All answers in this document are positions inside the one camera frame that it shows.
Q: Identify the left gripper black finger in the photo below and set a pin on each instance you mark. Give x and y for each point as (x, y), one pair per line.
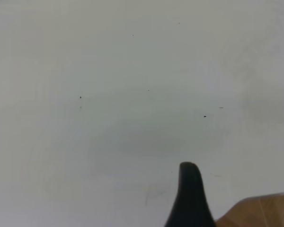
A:
(190, 201)

